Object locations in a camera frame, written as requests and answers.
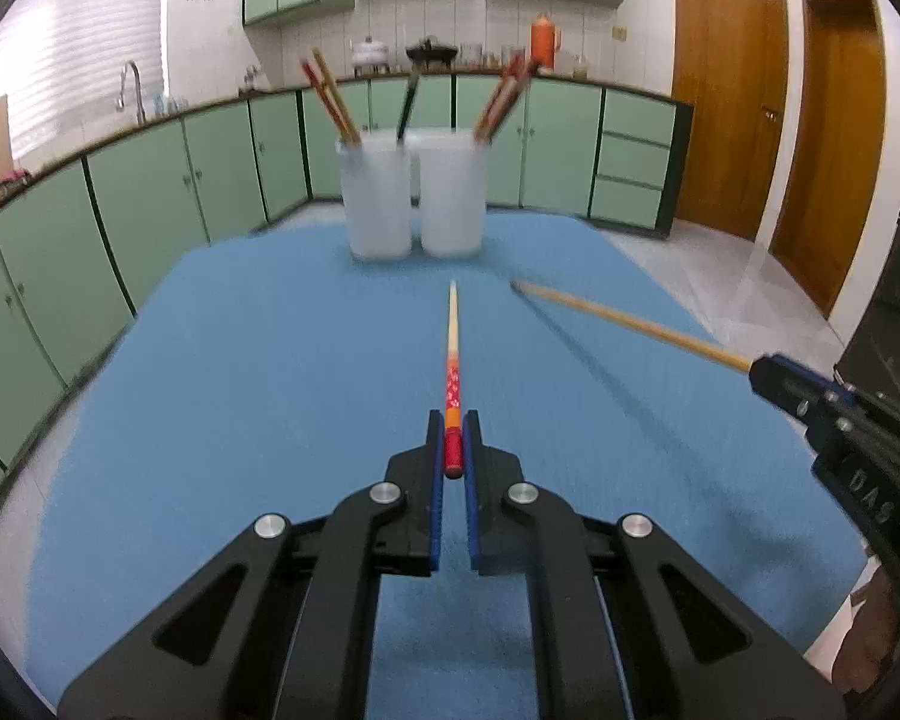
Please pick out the orange thermos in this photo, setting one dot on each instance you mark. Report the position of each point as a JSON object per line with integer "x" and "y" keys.
{"x": 544, "y": 41}

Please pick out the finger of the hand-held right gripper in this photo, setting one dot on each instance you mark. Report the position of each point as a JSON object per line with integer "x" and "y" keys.
{"x": 829, "y": 427}
{"x": 787, "y": 371}

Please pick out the wooden door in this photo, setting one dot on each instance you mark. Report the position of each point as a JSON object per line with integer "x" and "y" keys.
{"x": 727, "y": 90}
{"x": 832, "y": 165}

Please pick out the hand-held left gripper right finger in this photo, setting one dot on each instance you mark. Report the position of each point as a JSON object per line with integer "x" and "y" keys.
{"x": 471, "y": 510}

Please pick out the metal faucet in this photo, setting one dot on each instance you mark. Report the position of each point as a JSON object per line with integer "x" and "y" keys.
{"x": 136, "y": 94}

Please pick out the black wok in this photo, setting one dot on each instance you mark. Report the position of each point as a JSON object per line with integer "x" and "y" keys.
{"x": 431, "y": 52}

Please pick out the person's right hand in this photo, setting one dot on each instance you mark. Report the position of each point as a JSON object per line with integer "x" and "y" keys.
{"x": 870, "y": 637}

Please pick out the white plastic utensil container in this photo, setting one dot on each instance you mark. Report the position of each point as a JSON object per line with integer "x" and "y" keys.
{"x": 375, "y": 210}
{"x": 450, "y": 210}

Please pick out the plain bamboo chopstick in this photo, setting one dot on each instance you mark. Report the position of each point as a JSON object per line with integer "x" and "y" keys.
{"x": 630, "y": 326}

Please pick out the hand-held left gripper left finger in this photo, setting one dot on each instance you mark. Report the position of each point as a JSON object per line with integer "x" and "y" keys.
{"x": 438, "y": 510}

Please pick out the green base cabinets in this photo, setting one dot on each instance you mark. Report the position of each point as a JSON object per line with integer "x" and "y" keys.
{"x": 135, "y": 195}

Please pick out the red cloth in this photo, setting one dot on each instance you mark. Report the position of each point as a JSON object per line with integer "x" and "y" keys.
{"x": 13, "y": 180}

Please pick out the glass jar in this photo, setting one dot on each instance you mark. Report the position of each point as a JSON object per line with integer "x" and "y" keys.
{"x": 470, "y": 55}
{"x": 508, "y": 56}
{"x": 580, "y": 67}

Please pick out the brown-ended bamboo chopstick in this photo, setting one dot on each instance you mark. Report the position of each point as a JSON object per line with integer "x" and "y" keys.
{"x": 511, "y": 96}

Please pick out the blue table mat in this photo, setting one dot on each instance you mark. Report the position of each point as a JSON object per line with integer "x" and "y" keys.
{"x": 270, "y": 390}

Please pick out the red-ended bamboo chopstick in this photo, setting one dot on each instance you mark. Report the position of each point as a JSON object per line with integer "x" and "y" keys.
{"x": 500, "y": 101}
{"x": 454, "y": 375}
{"x": 328, "y": 101}
{"x": 340, "y": 101}

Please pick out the window blinds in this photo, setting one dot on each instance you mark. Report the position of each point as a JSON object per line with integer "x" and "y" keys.
{"x": 75, "y": 30}

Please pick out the white cooking pot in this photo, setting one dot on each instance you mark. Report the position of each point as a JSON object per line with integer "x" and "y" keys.
{"x": 369, "y": 54}

